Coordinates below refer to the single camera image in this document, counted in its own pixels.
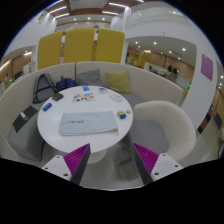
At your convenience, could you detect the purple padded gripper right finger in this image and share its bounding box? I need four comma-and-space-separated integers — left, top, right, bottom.
131, 143, 182, 185

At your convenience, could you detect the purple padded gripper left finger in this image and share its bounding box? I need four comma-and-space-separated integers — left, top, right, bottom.
42, 144, 91, 185

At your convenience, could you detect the light blue folded towel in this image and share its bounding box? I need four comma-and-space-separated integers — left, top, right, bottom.
59, 111, 118, 135

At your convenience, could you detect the white armchair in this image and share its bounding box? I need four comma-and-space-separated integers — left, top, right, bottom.
128, 101, 196, 161

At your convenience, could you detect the yellow blue toy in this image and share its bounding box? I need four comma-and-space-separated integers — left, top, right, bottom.
117, 111, 127, 119

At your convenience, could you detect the blue small box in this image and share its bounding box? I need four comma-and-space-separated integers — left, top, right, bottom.
42, 103, 52, 111

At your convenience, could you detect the round white table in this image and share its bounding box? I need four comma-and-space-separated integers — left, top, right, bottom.
37, 86, 133, 164

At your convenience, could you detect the black laptop on sofa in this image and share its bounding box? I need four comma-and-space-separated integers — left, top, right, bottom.
13, 106, 38, 132

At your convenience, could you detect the colourful card sheet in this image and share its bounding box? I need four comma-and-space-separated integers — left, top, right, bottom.
72, 93, 95, 103

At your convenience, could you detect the black phone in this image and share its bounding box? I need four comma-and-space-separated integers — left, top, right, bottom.
52, 93, 64, 102

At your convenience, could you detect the curved white sofa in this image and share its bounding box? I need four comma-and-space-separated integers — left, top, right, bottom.
0, 60, 185, 163

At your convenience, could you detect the white flat box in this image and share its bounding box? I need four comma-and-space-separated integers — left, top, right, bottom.
109, 94, 123, 102

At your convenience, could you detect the blue card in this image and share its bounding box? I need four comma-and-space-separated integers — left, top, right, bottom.
82, 86, 90, 91

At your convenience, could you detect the grey backpack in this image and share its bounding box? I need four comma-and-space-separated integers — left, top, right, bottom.
33, 73, 57, 103

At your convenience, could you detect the dark blue bag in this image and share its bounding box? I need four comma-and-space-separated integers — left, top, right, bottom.
56, 77, 76, 91

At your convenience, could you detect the small white blue packet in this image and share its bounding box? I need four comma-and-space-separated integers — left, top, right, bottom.
99, 87, 108, 93

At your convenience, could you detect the grey cushion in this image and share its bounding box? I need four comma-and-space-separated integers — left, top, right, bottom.
76, 69, 102, 86

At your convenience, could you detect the yellow-green cushion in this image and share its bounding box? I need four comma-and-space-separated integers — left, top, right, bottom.
106, 71, 130, 93

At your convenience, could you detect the left yellow panel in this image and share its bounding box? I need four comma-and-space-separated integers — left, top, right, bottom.
37, 31, 64, 69

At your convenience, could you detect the yellow panel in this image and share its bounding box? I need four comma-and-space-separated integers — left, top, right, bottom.
64, 28, 95, 63
37, 31, 64, 69
95, 29, 125, 63

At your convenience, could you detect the middle yellow panel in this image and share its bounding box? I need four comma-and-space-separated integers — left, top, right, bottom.
64, 28, 95, 63

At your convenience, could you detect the right yellow panel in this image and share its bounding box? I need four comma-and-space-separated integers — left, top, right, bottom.
95, 29, 125, 63

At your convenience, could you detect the purple wall sign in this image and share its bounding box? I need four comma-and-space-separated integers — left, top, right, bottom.
201, 54, 213, 80

